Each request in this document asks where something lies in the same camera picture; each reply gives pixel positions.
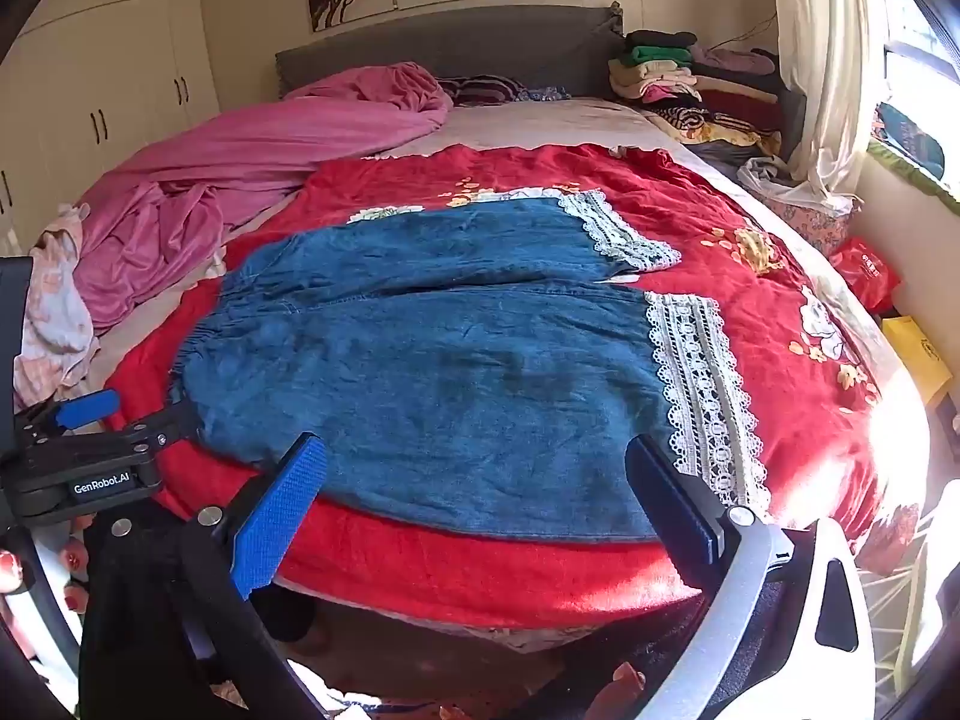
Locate grey bed headboard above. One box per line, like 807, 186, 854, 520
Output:
275, 4, 625, 102

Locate striped pillow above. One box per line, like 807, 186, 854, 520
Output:
437, 75, 530, 107

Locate cream wardrobe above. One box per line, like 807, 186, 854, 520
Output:
0, 0, 220, 241

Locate blue denim pants lace hems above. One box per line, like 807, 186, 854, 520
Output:
171, 190, 773, 541

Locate window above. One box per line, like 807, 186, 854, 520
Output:
877, 0, 960, 166

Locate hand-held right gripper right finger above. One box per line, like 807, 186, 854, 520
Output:
625, 433, 878, 720

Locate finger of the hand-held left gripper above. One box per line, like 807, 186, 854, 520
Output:
112, 399, 200, 466
15, 388, 122, 437

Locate white crumpled cloth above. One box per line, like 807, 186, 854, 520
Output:
739, 157, 856, 212

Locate pile of folded clothes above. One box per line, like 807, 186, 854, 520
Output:
607, 28, 796, 158

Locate red bag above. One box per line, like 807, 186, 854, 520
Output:
829, 236, 901, 312

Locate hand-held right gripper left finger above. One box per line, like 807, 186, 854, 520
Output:
81, 431, 331, 720

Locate pale bed sheet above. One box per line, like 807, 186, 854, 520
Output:
416, 97, 676, 158

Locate pale floral cloth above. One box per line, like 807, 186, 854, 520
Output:
13, 202, 102, 410

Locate red floral blanket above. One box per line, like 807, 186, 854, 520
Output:
105, 142, 912, 631

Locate pink floral cushion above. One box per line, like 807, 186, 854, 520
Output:
757, 191, 860, 256

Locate person's left hand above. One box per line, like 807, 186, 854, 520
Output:
0, 532, 95, 616

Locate white wire rack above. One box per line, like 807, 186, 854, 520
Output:
855, 502, 947, 691

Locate green windowsill cloth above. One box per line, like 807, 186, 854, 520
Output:
866, 101, 960, 215

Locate pink blanket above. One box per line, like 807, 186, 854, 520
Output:
73, 61, 455, 331

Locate cream curtain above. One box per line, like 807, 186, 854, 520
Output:
772, 0, 893, 200

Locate yellow box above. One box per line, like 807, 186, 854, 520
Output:
881, 315, 953, 406

